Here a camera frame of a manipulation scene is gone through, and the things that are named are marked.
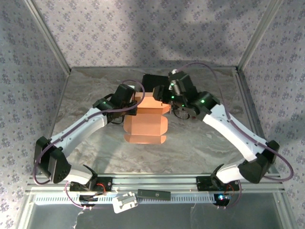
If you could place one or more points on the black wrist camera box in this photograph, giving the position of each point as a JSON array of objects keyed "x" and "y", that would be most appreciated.
[
  {"x": 182, "y": 82},
  {"x": 124, "y": 94}
]

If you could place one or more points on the aluminium frame corner post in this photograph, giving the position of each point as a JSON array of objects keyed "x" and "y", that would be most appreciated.
[
  {"x": 259, "y": 35},
  {"x": 48, "y": 38}
]

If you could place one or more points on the black left controller board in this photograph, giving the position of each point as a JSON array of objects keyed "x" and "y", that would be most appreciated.
[{"x": 87, "y": 198}]

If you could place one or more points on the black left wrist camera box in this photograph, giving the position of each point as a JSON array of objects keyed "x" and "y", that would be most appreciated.
[{"x": 124, "y": 94}]

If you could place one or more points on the black hard case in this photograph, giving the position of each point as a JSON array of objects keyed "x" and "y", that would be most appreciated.
[{"x": 152, "y": 82}]

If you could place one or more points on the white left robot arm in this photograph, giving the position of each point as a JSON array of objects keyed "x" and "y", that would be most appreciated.
[{"x": 76, "y": 133}]

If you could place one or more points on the black controller board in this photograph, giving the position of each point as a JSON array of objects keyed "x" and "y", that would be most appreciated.
[
  {"x": 221, "y": 199},
  {"x": 87, "y": 198}
]

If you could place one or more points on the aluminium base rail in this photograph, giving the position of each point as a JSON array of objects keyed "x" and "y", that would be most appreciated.
[{"x": 155, "y": 182}]

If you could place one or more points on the white plastic bracket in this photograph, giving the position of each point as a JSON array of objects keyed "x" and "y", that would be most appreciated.
[{"x": 124, "y": 202}]

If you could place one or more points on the aluminium side rail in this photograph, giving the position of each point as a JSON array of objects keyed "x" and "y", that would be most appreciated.
[{"x": 247, "y": 100}]

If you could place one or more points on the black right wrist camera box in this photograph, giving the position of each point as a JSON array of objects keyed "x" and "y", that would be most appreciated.
[{"x": 182, "y": 82}]

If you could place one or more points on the brown cardboard paper box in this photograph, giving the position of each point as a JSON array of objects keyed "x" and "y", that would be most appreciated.
[{"x": 146, "y": 124}]

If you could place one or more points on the black rectangular device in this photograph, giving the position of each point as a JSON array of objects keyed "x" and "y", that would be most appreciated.
[{"x": 153, "y": 194}]

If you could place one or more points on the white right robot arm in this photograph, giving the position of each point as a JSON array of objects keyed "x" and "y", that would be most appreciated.
[{"x": 233, "y": 133}]

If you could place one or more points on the black right controller board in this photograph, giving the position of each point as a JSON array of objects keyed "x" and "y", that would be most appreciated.
[{"x": 221, "y": 199}]

